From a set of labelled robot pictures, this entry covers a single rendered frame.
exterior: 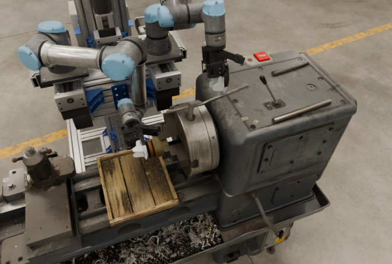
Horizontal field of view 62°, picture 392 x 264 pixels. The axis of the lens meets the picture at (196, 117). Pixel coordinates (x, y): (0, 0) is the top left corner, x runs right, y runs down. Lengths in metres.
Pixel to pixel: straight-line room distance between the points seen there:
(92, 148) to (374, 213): 2.15
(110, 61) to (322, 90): 0.90
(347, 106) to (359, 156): 1.64
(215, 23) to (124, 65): 0.39
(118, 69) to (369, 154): 2.38
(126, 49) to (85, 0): 0.50
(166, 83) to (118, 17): 0.43
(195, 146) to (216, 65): 0.33
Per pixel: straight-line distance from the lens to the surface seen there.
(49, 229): 1.43
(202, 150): 1.30
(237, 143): 1.25
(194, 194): 1.53
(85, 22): 1.86
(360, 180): 2.95
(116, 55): 1.33
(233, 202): 1.62
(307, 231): 2.54
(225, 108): 1.34
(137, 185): 1.55
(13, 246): 1.54
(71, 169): 1.50
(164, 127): 1.39
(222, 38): 1.20
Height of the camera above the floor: 2.17
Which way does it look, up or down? 45 degrees down
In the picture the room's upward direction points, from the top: 2 degrees clockwise
